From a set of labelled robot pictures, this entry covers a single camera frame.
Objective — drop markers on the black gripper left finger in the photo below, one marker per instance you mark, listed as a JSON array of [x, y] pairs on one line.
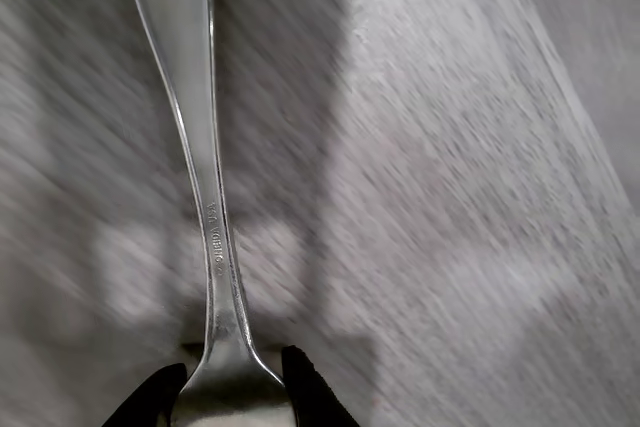
[[155, 397]]

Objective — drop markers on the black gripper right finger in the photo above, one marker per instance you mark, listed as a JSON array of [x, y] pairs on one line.
[[310, 397]]

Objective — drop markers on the metal fork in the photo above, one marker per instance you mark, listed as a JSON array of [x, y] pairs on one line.
[[200, 147]]

